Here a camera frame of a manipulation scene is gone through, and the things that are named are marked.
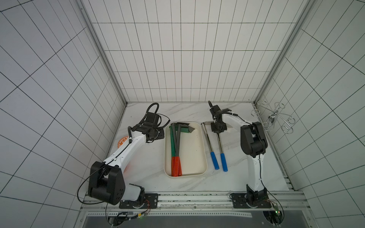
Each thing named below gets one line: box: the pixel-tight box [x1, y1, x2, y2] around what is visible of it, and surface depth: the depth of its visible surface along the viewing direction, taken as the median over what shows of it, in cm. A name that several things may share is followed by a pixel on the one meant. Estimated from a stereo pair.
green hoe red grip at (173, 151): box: [168, 124, 176, 158], surface depth 91 cm
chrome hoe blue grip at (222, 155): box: [216, 132, 229, 172], surface depth 89 cm
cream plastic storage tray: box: [163, 122, 208, 179], surface depth 92 cm
